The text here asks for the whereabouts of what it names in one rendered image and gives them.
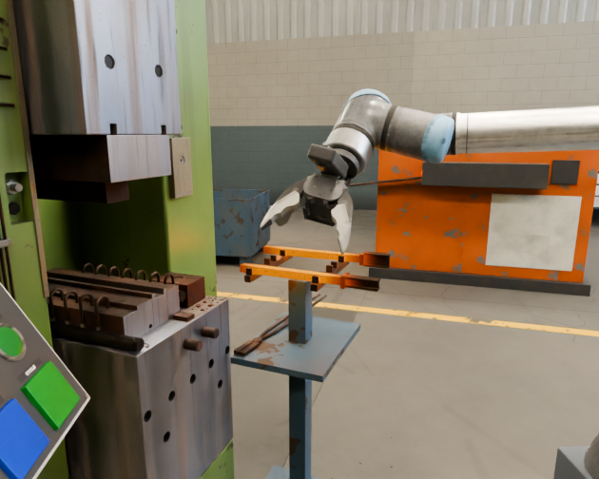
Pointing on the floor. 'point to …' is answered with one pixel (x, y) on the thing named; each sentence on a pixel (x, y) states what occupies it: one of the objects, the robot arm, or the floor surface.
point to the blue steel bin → (241, 222)
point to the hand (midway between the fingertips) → (299, 239)
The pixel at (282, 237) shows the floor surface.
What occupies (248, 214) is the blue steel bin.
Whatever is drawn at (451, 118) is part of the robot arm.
